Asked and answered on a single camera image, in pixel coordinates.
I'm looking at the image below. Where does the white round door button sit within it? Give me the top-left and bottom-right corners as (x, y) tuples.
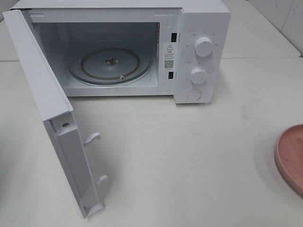
(187, 89), (202, 101)

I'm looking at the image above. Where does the white round knob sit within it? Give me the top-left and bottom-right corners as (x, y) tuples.
(194, 35), (214, 57)
(190, 68), (208, 85)

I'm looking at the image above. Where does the white microwave door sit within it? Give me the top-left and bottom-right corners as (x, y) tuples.
(3, 9), (103, 218)

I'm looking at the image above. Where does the pink round plate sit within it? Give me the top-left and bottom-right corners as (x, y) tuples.
(275, 124), (303, 196)

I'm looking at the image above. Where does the white warning label sticker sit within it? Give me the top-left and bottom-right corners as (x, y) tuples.
(162, 43), (177, 70)

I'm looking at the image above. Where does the glass microwave turntable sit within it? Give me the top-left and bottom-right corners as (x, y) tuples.
(67, 40), (156, 85)

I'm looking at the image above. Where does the white microwave oven body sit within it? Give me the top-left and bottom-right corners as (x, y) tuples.
(9, 0), (231, 104)

